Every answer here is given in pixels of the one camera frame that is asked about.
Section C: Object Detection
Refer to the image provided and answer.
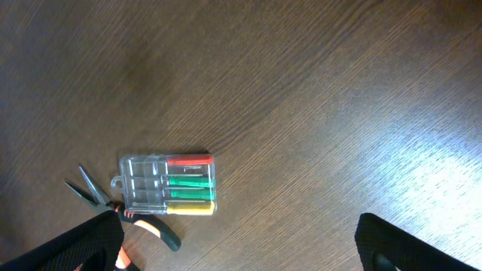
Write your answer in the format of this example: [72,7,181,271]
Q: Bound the orange black needle nose pliers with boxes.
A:
[65,164,182,251]

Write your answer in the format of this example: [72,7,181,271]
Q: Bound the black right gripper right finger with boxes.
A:
[355,213,476,271]

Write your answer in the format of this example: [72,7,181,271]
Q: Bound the green screwdriver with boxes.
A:
[131,188,215,202]
[130,175,215,187]

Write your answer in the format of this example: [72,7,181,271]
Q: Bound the yellow screwdriver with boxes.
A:
[128,201,216,215]

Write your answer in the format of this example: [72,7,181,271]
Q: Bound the red screwdriver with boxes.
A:
[131,155,214,166]

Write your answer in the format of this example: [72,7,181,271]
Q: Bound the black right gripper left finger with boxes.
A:
[1,211,124,271]

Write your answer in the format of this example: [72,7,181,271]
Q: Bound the green screwdriver lower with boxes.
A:
[131,188,215,202]

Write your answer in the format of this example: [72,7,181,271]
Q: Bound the clear screwdriver set case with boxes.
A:
[111,154,217,216]

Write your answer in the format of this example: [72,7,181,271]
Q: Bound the green screwdriver upper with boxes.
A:
[130,175,215,187]

